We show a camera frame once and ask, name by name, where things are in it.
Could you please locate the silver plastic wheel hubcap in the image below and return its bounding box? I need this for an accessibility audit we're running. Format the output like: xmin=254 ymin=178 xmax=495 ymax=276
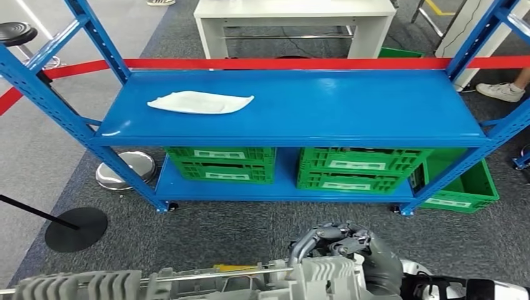
xmin=0 ymin=253 xmax=376 ymax=300

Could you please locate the white curved plastic part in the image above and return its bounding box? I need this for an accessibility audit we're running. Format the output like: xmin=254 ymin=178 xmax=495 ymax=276
xmin=147 ymin=90 xmax=256 ymax=116

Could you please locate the red barrier belt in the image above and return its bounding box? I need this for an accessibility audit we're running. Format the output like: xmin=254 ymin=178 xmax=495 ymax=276
xmin=41 ymin=56 xmax=530 ymax=80
xmin=0 ymin=86 xmax=25 ymax=118

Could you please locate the yellow floor tape square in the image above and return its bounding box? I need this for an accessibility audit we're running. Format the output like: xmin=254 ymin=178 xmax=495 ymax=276
xmin=213 ymin=263 xmax=259 ymax=273

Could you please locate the white table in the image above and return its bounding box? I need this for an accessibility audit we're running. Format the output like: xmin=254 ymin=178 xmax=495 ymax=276
xmin=193 ymin=0 xmax=398 ymax=60

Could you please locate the open green plastic crate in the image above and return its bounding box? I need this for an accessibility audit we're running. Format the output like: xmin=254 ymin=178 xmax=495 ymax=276
xmin=409 ymin=148 xmax=501 ymax=215

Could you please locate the white panel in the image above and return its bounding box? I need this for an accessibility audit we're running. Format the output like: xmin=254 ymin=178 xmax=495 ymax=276
xmin=434 ymin=0 xmax=521 ymax=93

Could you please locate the black round stool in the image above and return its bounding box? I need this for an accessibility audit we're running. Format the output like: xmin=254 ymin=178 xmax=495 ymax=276
xmin=0 ymin=21 xmax=63 ymax=71

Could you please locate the chrome stanchion post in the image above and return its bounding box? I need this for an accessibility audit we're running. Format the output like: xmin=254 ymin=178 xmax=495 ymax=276
xmin=36 ymin=70 xmax=158 ymax=192

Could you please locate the black stanchion post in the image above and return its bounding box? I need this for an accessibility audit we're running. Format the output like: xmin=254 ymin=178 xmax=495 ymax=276
xmin=0 ymin=193 xmax=109 ymax=254

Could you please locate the chrome tube frame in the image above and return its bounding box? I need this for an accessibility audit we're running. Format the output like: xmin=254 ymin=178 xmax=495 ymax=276
xmin=409 ymin=0 xmax=456 ymax=39

